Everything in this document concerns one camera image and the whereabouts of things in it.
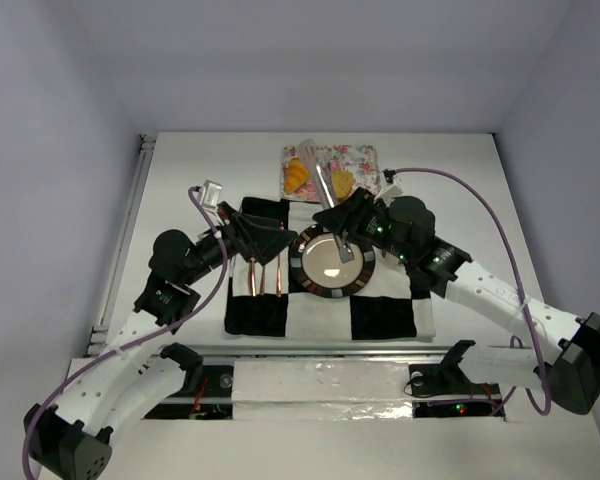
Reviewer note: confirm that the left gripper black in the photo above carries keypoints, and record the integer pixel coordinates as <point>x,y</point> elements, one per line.
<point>236,233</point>

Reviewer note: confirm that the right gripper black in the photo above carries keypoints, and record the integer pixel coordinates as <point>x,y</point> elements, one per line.
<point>355,215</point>

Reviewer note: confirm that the steel tongs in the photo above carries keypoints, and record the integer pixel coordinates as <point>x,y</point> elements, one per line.
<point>320,177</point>

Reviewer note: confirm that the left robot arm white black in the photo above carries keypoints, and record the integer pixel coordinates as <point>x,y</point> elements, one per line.
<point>74,431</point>

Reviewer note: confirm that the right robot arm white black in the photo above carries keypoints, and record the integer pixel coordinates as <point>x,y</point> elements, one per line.
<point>560,354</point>

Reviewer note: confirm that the brown bread slice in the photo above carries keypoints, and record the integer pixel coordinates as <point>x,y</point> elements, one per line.
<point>343,183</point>

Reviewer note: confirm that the copper knife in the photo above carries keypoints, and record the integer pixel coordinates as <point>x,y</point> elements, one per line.
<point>252,277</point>

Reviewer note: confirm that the copper fork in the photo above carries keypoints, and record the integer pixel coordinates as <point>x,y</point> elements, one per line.
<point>279,282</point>

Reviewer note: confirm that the copper spoon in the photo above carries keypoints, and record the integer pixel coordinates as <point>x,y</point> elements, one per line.
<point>262,282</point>

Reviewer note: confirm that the dark rimmed ceramic plate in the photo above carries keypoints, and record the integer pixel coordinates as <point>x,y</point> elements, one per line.
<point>315,265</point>

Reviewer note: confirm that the orange striped croissant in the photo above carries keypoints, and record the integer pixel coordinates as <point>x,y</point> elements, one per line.
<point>296,176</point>

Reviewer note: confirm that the black white checkered cloth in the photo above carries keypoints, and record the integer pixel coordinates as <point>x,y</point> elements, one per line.
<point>388,308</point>

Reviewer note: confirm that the floral tray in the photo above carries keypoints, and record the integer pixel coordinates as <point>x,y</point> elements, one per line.
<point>360,160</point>

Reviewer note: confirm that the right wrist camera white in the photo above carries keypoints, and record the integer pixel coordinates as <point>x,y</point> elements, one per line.
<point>392,187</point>

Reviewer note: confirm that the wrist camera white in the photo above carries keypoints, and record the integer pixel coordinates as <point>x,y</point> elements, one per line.
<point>392,187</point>
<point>209,194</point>

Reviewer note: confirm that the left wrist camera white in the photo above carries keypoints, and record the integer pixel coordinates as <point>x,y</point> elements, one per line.
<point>209,194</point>

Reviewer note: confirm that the aluminium rail frame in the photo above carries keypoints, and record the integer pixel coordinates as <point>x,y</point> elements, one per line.
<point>458,176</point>

